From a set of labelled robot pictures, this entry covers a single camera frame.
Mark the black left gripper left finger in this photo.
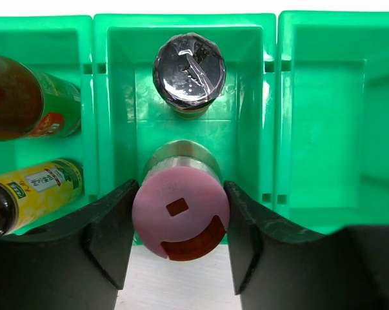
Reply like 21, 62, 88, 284
0, 180, 139, 309

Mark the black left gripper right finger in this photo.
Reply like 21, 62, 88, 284
224, 181, 389, 309

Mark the yellow label gold cap bottle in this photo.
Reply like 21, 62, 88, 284
0, 158, 84, 236

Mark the pink cap spice jar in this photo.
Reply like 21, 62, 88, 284
132, 139, 230, 262

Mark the green label sauce bottle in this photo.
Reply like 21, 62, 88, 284
0, 56, 81, 141

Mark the black cap pepper jar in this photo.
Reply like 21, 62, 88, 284
152, 32, 226, 119

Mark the green bin middle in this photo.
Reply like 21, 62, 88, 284
92, 12, 277, 248

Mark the green bin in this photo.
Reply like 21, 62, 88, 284
0, 15, 98, 236
273, 11, 389, 233
92, 12, 277, 248

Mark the green bin right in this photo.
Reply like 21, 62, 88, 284
273, 11, 389, 233

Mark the green bin left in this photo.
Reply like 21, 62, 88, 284
0, 15, 98, 236

